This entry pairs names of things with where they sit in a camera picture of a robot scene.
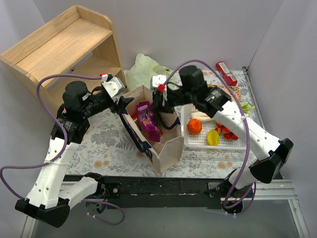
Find purple snack packet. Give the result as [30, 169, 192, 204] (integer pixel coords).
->
[136, 102, 161, 142]

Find light green plastic bag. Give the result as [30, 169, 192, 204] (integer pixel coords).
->
[125, 54, 173, 91]

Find orange tangerine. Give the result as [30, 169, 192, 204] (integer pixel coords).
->
[187, 119, 202, 135]

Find green spring onions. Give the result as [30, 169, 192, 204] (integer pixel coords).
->
[191, 103, 256, 122]

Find beige canvas tote bag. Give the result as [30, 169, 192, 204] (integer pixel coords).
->
[119, 86, 184, 174]

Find yellow bell pepper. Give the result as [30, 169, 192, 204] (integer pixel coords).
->
[207, 130, 219, 146]

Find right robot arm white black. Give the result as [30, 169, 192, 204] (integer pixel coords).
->
[150, 65, 294, 197]

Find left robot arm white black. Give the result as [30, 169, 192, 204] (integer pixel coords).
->
[15, 77, 126, 228]

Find floral table mat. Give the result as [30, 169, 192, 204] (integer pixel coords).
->
[46, 69, 278, 180]

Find red rectangular box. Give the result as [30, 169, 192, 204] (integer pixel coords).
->
[216, 61, 237, 86]

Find wooden two-tier shelf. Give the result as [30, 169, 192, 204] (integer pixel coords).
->
[0, 4, 129, 112]

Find floral rectangular tray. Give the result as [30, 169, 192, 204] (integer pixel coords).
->
[208, 84, 242, 102]

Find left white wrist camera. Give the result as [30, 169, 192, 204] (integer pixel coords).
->
[101, 74, 126, 99]

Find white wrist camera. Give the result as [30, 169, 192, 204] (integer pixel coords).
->
[101, 74, 126, 99]
[150, 74, 167, 93]

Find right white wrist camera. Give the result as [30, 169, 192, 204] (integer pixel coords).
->
[150, 74, 167, 93]

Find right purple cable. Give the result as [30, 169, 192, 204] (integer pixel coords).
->
[163, 59, 257, 215]

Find purple cable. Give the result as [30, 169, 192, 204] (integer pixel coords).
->
[163, 59, 257, 215]
[0, 73, 126, 226]

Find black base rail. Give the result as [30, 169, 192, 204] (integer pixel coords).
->
[69, 175, 255, 209]

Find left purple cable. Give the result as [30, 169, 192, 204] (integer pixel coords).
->
[0, 73, 126, 226]

